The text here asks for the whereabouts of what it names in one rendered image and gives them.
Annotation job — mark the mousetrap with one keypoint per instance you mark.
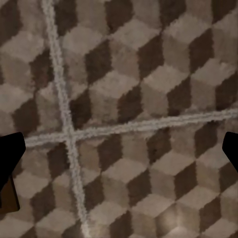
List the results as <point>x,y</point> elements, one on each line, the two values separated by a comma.
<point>8,198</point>

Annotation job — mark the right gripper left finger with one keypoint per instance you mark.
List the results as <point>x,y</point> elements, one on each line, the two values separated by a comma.
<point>12,147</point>

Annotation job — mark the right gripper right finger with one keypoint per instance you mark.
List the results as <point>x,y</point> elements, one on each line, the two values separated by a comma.
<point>230,148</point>

